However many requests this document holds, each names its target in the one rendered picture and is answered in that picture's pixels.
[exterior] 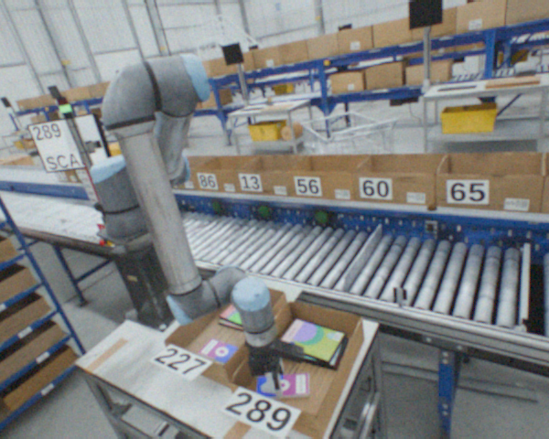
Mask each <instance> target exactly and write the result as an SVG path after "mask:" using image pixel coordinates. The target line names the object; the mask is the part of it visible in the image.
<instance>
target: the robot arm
mask: <svg viewBox="0 0 549 439"><path fill-rule="evenodd" d="M209 99H210V84H209V80H208V76H207V73H206V70H205V69H204V66H203V64H202V62H201V61H200V59H199V58H198V57H197V56H196V55H194V54H186V55H183V54H179V55H178V56H172V57H166V58H161V59H150V60H144V61H135V62H133V63H130V64H128V65H126V66H125V67H123V68H122V69H121V70H120V71H119V72H118V73H117V74H116V75H115V77H114V78H113V80H112V81H111V83H110V85H109V87H108V89H107V92H106V94H105V97H104V100H103V106H102V119H103V123H104V126H105V129H106V131H107V133H108V134H110V135H112V136H114V137H115V138H116V139H117V142H118V144H119V146H120V149H121V152H122V155H119V156H116V157H112V158H109V159H107V160H104V161H101V162H100V163H98V164H96V165H95V166H93V167H92V168H91V177H92V182H93V184H94V185H95V188H96V190H97V193H98V196H99V198H100V201H101V203H102V207H103V209H104V212H105V214H106V226H105V229H106V232H107V234H108V236H110V237H114V238H119V237H125V236H130V235H133V234H136V233H138V232H141V231H143V230H146V229H148V230H149V233H150V236H151V239H152V242H153V243H154V246H155V249H156V254H157V257H158V260H159V261H160V264H161V267H162V270H163V273H164V276H165V277H166V280H167V283H168V284H167V285H169V288H168V291H170V294H171V295H168V296H167V302H168V305H169V308H170V310H171V312H172V314H173V316H174V317H175V318H176V319H177V321H178V322H179V324H180V325H182V326H185V325H187V324H190V323H194V321H196V320H198V319H200V318H202V317H204V316H207V315H208V314H209V313H211V312H213V311H215V310H217V309H219V308H222V307H224V306H226V305H228V304H232V305H233V306H234V307H235V309H236V310H237V311H238V313H239V315H240V318H241V321H242V328H243V331H244V334H245V340H244V345H245V346H246V347H247V348H248V351H249V360H248V365H249V368H250V372H251V374H252V376H265V373H269V374H267V376H266V383H265V384H263V385H261V391H263V392H268V393H274V394H275V395H276V396H277V399H278V400H281V398H282V395H283V392H282V386H281V382H280V376H281V375H283V374H284V370H283V364H282V359H287V360H290V361H293V362H296V363H299V364H301V363H302V361H303V359H304V358H305V354H304V348H303V347H300V346H298V345H295V344H292V343H289V342H285V341H283V340H280V339H277V338H276V335H277V329H276V323H275V317H274V313H273V309H272V306H271V302H270V297H269V291H268V288H267V287H266V284H265V282H264V281H263V280H261V279H259V278H256V277H250V276H249V275H248V274H247V273H246V272H245V271H244V270H243V269H242V268H240V267H238V266H236V265H233V264H228V265H224V266H222V267H221V268H220V269H219V270H218V271H217V272H216V274H215V276H214V277H211V278H210V279H208V280H205V281H203V282H202V280H201V277H200V276H199V271H198V268H197V265H196V263H195V260H194V256H193V253H192V250H191V248H190V245H189V242H188V236H187V233H186V231H185V228H184V225H183V222H182V218H181V216H180V213H179V210H178V205H177V202H176V199H175V196H174V193H173V190H172V187H177V186H182V185H183V184H185V183H188V182H189V180H190V168H189V167H188V166H189V163H188V159H187V157H186V155H185V153H184V152H183V151H184V148H185V144H186V142H187V137H188V131H189V128H190V125H191V122H192V118H193V115H194V112H195V110H196V108H197V106H198V103H200V102H202V103H204V102H206V101H208V100H209ZM250 357H251V358H250ZM251 367H252V368H251ZM252 371H253V372H252ZM278 373H279V374H278Z"/></svg>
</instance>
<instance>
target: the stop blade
mask: <svg viewBox="0 0 549 439"><path fill-rule="evenodd" d="M381 241H382V224H380V226H379V227H378V229H377V230H376V231H375V232H374V233H373V235H372V236H371V238H370V240H369V241H368V243H367V244H366V245H365V247H364V248H363V250H362V251H361V253H360V255H359V256H358V257H357V259H356V260H355V262H354V263H353V265H352V266H351V267H350V269H349V270H348V271H347V273H346V274H345V276H344V278H345V285H346V293H348V292H349V291H350V288H351V287H352V286H353V285H354V283H355V282H356V280H357V278H358V277H359V275H360V274H361V272H362V270H363V268H364V267H365V265H366V264H367V262H368V261H369V259H370V258H371V256H372V255H373V253H374V252H375V250H376V249H377V247H378V245H379V244H380V242H381Z"/></svg>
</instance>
